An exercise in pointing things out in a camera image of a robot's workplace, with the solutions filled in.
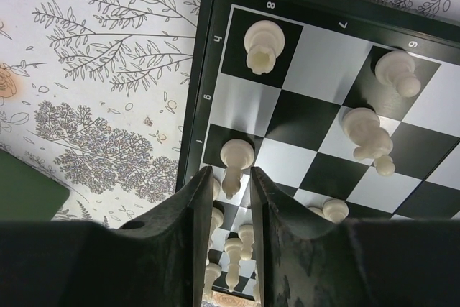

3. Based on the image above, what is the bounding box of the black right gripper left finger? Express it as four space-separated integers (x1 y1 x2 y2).
1 167 213 306

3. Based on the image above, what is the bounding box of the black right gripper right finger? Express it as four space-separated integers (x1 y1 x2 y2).
250 167 459 306

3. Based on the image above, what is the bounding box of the green plastic tray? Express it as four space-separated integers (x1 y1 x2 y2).
0 150 70 221

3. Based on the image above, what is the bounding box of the black white chess board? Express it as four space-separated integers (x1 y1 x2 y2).
175 0 460 301

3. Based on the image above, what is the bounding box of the white chess bishop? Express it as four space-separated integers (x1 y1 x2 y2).
220 139 255 200

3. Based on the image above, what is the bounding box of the white chess pawn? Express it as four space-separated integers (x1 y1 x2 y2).
374 50 421 98

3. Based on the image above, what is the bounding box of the white chess rook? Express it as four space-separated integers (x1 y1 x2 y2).
244 20 285 75

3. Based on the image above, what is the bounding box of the floral patterned table mat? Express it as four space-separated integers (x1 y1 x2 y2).
1 0 459 228

